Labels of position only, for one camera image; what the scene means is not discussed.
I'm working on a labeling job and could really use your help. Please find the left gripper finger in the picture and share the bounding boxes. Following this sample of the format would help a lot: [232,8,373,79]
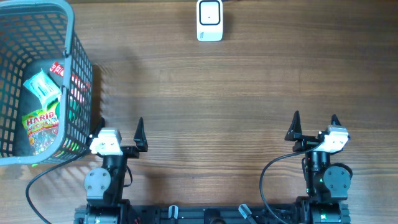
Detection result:
[86,117,105,146]
[134,117,148,152]

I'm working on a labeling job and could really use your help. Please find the Haribo gummy candy bag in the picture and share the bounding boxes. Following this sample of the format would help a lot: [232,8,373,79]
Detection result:
[22,101,59,156]

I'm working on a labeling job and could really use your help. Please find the mint green wipes packet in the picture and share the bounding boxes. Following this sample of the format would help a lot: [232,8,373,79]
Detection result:
[23,70,62,110]

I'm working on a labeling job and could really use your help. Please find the red Nescafe stick sachet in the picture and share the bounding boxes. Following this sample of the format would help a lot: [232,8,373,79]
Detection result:
[49,61,91,89]

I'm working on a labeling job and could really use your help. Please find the green lid glass jar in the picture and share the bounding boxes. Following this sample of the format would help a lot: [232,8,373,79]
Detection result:
[68,96,80,122]

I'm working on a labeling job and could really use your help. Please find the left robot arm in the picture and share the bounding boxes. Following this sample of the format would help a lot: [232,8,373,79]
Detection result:
[74,118,148,224]

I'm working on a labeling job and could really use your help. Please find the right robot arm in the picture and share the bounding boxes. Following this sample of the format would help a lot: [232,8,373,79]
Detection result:
[285,111,353,224]

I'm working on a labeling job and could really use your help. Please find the white barcode scanner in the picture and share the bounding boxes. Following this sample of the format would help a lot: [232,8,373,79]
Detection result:
[196,0,223,42]

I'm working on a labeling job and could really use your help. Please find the grey plastic shopping basket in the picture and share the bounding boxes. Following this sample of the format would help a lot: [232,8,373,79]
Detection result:
[1,1,93,166]

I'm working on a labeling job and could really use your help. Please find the right black camera cable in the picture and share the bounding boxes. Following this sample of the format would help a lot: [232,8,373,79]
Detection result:
[259,141,324,224]

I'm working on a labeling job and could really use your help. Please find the black camera cable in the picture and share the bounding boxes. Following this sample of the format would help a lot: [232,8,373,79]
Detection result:
[25,154,86,224]
[259,141,324,224]

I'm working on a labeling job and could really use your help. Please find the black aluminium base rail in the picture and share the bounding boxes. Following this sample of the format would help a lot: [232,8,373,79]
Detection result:
[73,203,351,224]

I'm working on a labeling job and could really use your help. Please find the left black camera cable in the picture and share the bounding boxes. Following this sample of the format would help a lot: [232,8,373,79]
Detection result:
[25,154,86,224]

